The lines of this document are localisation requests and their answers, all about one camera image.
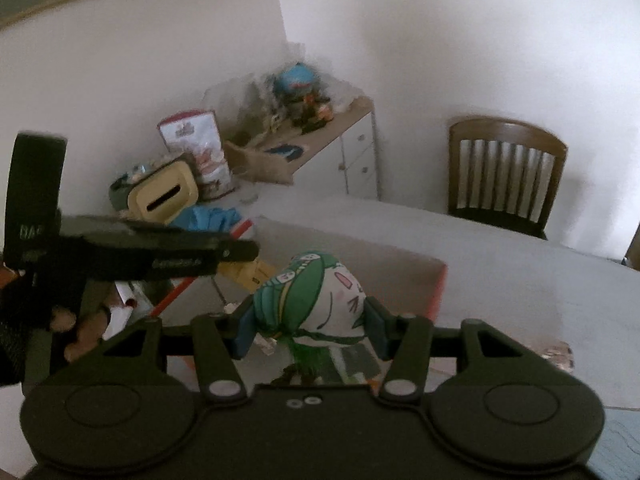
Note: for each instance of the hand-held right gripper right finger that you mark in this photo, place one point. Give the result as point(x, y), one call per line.
point(380, 330)

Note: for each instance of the yellow block toy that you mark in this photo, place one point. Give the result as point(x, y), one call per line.
point(245, 275)

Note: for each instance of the light blue table mat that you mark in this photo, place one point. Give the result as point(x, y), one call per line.
point(622, 445)

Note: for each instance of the beige green tissue box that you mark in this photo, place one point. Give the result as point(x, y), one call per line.
point(160, 195)

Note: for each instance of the wooden slat-back chair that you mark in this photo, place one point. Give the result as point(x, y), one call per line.
point(505, 175)

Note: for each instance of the red cardboard box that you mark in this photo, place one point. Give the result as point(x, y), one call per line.
point(400, 270)

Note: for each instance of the white red snack bag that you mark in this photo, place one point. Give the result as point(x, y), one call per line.
point(195, 150)

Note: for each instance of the green headscarf plush doll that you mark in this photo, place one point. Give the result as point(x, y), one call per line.
point(310, 295)

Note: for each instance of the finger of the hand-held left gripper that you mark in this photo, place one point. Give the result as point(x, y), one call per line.
point(232, 251)

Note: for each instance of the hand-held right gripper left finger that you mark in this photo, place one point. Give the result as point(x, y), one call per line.
point(246, 330)

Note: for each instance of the white sideboard cabinet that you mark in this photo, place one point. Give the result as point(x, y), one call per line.
point(350, 155)

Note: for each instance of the blue cloth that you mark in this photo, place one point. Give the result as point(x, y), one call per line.
point(210, 217)

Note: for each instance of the blue round plush toy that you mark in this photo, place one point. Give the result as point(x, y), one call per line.
point(295, 80)

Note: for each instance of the clear plastic bag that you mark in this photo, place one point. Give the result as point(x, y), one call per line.
point(235, 105)

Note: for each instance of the person's left hand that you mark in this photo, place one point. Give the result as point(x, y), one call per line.
point(87, 332)

